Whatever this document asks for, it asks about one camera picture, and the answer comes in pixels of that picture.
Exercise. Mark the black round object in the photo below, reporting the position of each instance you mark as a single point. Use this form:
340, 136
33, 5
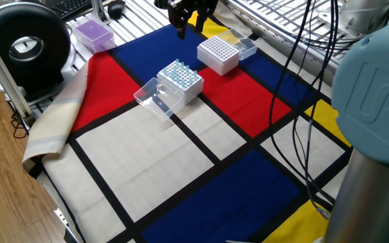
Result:
160, 3

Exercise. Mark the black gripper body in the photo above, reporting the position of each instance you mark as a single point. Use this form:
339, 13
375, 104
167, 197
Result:
196, 3

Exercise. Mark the black keyboard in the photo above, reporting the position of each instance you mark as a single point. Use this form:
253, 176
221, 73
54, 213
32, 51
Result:
69, 6

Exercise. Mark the black computer mouse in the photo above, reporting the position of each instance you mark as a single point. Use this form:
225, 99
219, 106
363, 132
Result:
116, 8

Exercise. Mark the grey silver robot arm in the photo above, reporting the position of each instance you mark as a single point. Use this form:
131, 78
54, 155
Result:
366, 101

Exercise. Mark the colour block tablecloth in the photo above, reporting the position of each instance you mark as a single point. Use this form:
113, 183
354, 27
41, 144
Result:
147, 162

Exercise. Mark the aluminium profile frame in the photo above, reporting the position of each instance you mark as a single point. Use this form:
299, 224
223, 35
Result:
2, 74

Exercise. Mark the silver metal mounting plate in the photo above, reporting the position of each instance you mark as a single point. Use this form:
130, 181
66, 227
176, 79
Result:
333, 20

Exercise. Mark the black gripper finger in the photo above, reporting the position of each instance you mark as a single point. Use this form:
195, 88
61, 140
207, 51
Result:
179, 17
204, 17

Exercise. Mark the clear box purple tip rack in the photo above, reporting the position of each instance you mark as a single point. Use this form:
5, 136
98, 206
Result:
93, 33

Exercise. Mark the grey metal cylinder base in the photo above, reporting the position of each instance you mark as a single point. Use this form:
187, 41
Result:
366, 13

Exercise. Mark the black round machine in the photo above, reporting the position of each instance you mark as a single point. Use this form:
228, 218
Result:
46, 60

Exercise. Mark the white pipette tip box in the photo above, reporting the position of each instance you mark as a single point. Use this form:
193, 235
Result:
194, 92
218, 55

